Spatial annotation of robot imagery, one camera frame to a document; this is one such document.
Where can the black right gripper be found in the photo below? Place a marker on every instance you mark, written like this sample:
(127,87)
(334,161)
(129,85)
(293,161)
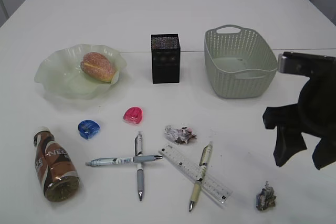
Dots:
(314,114)

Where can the paper ball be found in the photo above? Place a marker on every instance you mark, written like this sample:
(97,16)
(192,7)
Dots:
(266,198)
(180,136)

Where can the sugared bread roll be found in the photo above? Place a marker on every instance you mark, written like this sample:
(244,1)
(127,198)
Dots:
(98,67)

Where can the brown coffee bottle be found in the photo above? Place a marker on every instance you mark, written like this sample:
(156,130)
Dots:
(56,172)

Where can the beige patterned pen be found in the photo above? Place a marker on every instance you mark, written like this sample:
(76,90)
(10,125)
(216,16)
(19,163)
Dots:
(205,158)

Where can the grey-green plastic basket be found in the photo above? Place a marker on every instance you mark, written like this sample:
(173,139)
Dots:
(238,65)

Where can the grey pen lying vertical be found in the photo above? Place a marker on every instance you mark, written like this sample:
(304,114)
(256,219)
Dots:
(140,174)

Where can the black mesh pen holder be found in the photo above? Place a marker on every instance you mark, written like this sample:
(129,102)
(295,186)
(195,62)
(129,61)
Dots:
(166,57)

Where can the pink pencil sharpener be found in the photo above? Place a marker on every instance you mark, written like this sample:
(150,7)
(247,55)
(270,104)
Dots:
(133,115)

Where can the grey pen lying horizontal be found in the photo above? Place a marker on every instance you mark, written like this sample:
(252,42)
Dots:
(123,160)

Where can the blue pencil sharpener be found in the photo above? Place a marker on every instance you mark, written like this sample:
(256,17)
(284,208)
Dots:
(88,129)

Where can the pale green wavy plate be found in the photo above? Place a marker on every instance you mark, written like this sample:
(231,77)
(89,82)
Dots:
(60,73)

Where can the clear plastic ruler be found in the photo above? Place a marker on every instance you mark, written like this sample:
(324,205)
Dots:
(210,185)

